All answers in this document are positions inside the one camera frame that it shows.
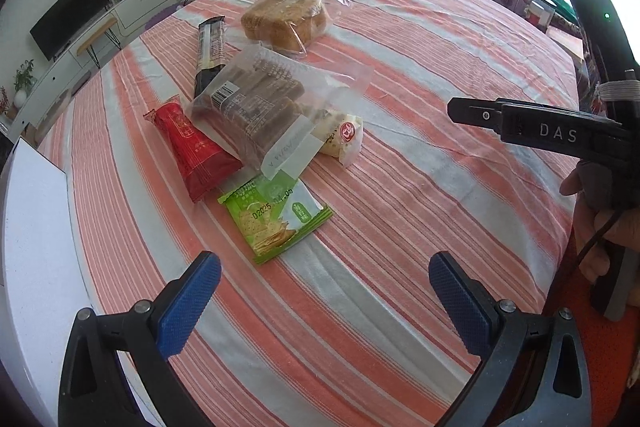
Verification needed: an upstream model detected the red snack packet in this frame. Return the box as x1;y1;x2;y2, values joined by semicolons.
144;94;245;202

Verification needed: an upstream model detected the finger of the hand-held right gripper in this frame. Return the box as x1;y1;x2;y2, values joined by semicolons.
447;97;503;128

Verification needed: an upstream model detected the clear bread packet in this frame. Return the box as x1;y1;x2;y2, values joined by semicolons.
240;0;351;56

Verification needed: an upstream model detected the plant in white vase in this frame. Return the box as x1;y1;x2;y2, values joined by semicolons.
12;59;37;108

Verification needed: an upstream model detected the black television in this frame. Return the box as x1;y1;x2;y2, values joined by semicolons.
29;0;110;62

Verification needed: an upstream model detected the person's right hand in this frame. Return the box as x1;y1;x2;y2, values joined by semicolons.
560;166;640;283

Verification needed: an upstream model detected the dark snack bar packet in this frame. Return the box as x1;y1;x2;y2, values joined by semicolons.
192;18;228;100

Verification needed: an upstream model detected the white cardboard box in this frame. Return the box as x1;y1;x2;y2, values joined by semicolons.
0;137;166;427

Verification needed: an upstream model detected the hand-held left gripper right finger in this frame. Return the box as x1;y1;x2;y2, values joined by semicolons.
429;251;593;427

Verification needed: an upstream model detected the clear bag of brown biscuits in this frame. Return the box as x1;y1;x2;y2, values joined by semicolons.
182;44;373;180

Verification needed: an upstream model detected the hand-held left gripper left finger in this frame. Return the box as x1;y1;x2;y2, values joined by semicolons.
59;251;222;427

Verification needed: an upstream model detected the purple rug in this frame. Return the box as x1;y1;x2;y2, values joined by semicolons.
145;4;182;32

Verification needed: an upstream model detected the orange striped tablecloth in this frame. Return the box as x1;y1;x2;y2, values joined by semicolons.
37;0;596;427

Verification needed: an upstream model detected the wooden bench with wire legs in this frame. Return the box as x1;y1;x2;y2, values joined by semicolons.
76;16;123;70

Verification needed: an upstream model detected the black cable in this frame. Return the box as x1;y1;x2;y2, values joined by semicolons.
575;209;623;265

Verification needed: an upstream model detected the orange fuzzy cushion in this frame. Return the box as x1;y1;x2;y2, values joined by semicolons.
545;292;640;427

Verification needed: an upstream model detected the green cracker packet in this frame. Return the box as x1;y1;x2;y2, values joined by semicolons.
217;172;334;265

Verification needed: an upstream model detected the small cake packet red label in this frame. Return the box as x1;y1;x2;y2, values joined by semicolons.
310;109;364;168

